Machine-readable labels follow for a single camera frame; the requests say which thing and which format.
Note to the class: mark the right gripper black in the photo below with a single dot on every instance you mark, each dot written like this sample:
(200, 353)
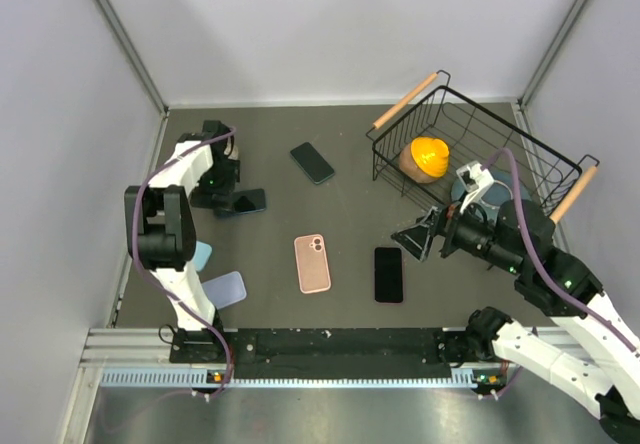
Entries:
(417, 239)

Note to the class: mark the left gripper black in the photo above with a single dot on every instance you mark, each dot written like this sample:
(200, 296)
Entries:
(201, 194)

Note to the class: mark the pink phone case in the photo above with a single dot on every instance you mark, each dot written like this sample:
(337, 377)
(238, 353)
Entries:
(312, 264)

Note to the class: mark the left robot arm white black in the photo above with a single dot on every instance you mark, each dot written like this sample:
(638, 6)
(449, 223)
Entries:
(202, 172)

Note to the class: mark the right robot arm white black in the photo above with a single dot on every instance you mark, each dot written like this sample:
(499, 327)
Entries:
(561, 286)

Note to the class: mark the light blue phone case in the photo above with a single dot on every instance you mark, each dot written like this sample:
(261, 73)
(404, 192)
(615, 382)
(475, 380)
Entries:
(203, 253)

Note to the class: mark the lavender phone case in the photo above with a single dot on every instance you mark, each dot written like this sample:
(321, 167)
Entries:
(225, 290)

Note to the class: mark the purple edged black smartphone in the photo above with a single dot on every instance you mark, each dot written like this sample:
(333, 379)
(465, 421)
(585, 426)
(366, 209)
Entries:
(388, 275)

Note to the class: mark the speckled beige plate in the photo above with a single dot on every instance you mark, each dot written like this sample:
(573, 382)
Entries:
(232, 151)

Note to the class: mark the orange yellow cupcake toy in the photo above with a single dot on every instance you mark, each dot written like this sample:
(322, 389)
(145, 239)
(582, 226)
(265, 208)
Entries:
(425, 159)

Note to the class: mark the blue ceramic bowl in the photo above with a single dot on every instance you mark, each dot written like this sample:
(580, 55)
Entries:
(501, 191)

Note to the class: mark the green smartphone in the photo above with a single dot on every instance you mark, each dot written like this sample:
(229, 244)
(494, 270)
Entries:
(312, 163)

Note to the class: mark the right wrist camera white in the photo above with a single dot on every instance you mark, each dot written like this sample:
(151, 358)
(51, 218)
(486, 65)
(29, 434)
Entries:
(476, 180)

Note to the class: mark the black wire basket wooden handles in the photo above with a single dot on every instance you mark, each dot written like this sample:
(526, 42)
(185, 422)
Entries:
(473, 132)

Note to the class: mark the white slotted cable duct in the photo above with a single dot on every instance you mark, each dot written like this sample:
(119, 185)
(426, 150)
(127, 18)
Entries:
(210, 380)

